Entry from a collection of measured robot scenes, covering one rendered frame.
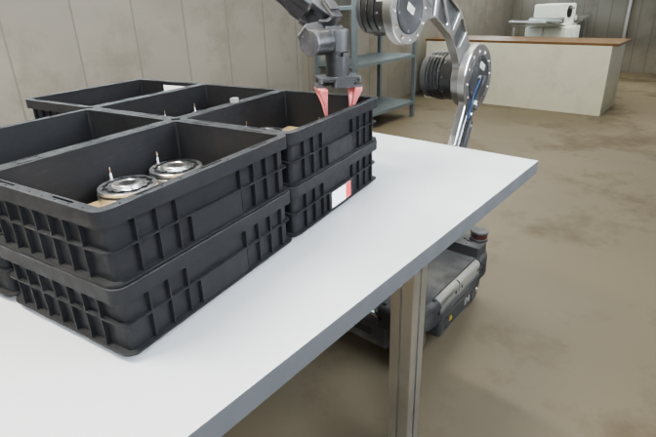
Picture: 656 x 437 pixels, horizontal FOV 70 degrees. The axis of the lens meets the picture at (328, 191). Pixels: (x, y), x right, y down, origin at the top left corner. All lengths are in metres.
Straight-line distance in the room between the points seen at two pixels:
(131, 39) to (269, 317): 3.06
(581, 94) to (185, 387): 5.27
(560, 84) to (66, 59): 4.59
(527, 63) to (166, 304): 5.29
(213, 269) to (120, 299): 0.17
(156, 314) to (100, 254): 0.14
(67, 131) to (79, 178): 0.35
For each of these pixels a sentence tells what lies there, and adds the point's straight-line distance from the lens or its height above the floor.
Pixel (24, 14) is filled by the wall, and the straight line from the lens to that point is 3.40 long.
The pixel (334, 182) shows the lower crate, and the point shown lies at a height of 0.77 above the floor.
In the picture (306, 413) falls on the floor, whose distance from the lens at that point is 1.58.
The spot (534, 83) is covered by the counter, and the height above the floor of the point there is 0.28.
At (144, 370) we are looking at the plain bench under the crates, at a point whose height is 0.70.
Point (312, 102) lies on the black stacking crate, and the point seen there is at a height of 0.90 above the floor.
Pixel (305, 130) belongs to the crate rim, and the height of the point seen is 0.93.
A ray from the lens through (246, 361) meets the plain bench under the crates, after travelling 0.69.
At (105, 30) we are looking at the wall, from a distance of 3.58.
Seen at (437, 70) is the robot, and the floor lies 0.91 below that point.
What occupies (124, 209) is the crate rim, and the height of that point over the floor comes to 0.92.
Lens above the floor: 1.15
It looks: 22 degrees down
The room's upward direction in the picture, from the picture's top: 2 degrees counter-clockwise
